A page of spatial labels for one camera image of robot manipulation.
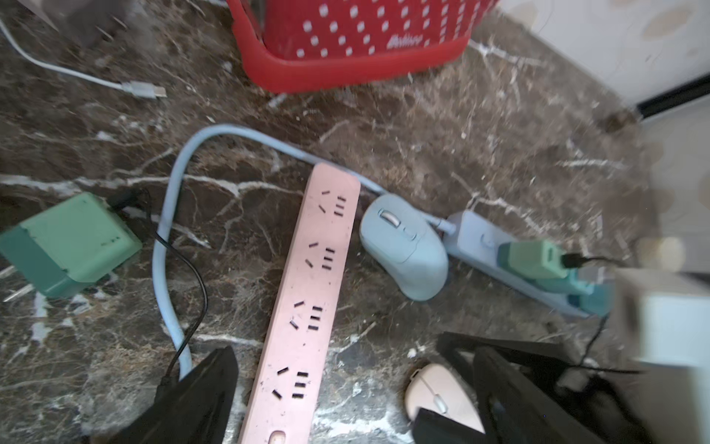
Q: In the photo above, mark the teal charger on blue strip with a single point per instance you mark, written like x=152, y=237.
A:
x=599, y=302

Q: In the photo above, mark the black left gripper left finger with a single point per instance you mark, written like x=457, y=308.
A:
x=197, y=410

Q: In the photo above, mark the red polka dot toaster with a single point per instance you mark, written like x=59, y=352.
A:
x=306, y=46

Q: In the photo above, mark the green charger on blue strip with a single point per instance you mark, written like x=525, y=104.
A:
x=532, y=260

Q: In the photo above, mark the black usb cable green charger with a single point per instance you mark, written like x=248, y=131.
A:
x=180, y=291

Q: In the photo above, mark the black right frame post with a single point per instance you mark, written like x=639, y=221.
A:
x=673, y=98

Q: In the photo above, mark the black usb cables blue strip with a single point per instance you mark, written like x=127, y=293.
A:
x=574, y=284

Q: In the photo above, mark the blue mouse near strip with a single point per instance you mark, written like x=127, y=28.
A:
x=399, y=238

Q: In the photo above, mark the tan charger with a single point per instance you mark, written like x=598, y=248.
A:
x=84, y=22

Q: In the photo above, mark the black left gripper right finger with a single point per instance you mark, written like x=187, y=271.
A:
x=514, y=410

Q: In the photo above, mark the pink power strip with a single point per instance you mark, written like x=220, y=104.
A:
x=286, y=389

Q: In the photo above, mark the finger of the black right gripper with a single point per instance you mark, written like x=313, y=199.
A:
x=543, y=363
x=432, y=428

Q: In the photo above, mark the glass jar with powder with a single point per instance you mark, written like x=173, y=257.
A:
x=661, y=253

